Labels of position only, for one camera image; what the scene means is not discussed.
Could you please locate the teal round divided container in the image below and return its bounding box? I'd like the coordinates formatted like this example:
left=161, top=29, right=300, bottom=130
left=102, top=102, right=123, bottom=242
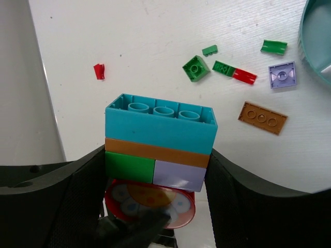
left=298, top=0, right=330, bottom=85

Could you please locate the lavender inverted square lego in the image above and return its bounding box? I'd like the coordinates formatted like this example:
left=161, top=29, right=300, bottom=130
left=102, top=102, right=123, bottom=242
left=268, top=61, right=297, bottom=89

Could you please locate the red flat lego tile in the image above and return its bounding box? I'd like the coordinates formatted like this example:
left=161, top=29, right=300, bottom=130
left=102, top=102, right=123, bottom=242
left=232, top=68, right=257, bottom=85

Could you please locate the green sloped square lego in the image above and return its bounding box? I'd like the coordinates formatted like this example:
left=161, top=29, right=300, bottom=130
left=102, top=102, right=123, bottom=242
left=183, top=55, right=210, bottom=83

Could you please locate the small red lego piece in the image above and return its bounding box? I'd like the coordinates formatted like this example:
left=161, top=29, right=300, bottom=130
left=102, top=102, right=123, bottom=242
left=94, top=64, right=105, bottom=80

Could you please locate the red round printed lego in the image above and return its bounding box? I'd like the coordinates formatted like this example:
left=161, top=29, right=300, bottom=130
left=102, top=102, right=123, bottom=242
left=104, top=180, right=196, bottom=229

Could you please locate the lavender square lego brick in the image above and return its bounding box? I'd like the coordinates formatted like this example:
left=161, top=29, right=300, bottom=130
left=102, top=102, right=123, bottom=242
left=153, top=160, right=206, bottom=192

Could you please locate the large teal lego brick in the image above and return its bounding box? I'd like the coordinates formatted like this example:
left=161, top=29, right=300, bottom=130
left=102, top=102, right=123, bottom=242
left=105, top=94, right=218, bottom=155

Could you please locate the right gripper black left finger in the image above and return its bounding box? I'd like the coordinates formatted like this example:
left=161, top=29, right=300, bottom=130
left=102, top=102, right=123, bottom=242
left=1, top=147, right=107, bottom=247

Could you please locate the green curved lego tile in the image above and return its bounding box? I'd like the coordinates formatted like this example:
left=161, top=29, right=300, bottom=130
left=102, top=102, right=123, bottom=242
left=260, top=40, right=288, bottom=56

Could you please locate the small green lego plate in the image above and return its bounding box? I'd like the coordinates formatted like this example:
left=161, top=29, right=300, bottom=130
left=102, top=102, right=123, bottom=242
left=202, top=44, right=218, bottom=57

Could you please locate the brown lego plate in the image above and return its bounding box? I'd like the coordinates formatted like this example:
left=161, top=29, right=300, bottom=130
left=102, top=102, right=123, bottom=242
left=105, top=138, right=210, bottom=168
left=238, top=101, right=288, bottom=135

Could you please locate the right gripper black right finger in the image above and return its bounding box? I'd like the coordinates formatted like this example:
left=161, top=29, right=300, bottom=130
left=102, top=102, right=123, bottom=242
left=205, top=151, right=330, bottom=247

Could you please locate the green square lego brick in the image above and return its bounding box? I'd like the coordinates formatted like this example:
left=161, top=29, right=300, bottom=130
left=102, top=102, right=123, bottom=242
left=105, top=151, right=155, bottom=183

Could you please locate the brown inverted lego plate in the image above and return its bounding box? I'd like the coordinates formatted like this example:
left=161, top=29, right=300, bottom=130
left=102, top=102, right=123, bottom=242
left=238, top=101, right=288, bottom=135

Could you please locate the green two-stud lego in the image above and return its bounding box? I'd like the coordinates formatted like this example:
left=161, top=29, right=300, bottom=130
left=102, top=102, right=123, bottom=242
left=212, top=60, right=236, bottom=77

